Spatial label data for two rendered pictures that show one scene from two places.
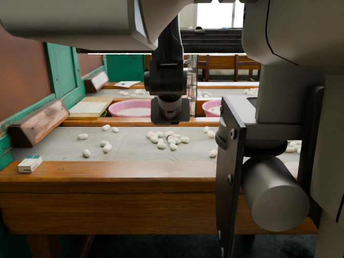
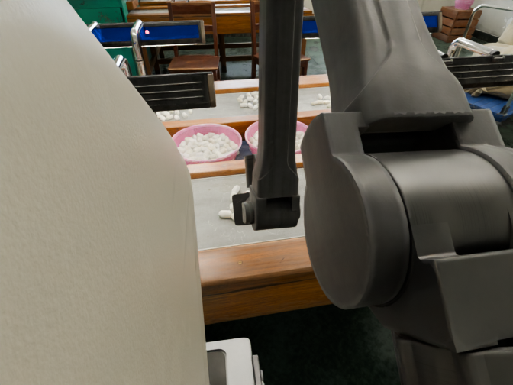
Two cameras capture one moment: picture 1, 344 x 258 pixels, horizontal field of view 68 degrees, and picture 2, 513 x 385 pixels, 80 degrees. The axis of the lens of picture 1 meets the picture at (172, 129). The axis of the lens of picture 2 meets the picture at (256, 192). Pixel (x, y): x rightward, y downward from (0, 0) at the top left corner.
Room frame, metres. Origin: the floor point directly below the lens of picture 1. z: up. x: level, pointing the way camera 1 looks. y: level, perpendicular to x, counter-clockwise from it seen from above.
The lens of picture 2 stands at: (0.16, -0.29, 1.35)
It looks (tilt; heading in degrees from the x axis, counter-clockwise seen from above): 40 degrees down; 350
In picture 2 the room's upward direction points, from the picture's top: straight up
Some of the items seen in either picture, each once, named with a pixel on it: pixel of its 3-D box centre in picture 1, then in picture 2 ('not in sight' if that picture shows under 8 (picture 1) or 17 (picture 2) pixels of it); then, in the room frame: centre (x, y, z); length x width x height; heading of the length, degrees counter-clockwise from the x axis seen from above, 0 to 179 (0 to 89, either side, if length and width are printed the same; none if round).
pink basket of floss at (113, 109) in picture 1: (137, 116); not in sight; (1.16, 0.16, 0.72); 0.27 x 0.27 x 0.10
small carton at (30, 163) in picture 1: (30, 163); not in sight; (0.61, 0.38, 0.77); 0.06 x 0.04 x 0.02; 0
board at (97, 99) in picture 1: (90, 106); not in sight; (1.16, 0.38, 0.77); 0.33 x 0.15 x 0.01; 0
